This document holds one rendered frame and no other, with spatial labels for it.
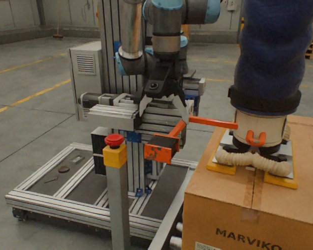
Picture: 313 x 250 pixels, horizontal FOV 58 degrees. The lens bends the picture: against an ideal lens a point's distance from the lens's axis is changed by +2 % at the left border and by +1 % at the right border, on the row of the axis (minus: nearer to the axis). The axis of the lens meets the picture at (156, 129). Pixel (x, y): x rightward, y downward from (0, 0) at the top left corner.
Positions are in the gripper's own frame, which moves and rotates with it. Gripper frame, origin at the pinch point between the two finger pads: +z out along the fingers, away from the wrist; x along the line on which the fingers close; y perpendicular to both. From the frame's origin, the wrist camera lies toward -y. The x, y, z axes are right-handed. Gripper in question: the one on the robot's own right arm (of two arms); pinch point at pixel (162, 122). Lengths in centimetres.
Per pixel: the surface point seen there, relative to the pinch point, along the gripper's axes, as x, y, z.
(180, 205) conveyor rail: 3, 32, 57
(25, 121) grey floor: 267, 178, 117
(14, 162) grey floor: 196, 96, 117
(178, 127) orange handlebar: -0.5, 14.4, 7.7
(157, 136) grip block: 2.7, 2.4, 6.3
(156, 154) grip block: 0.1, -4.2, 8.9
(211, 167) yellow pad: -13.4, 13.0, 20.3
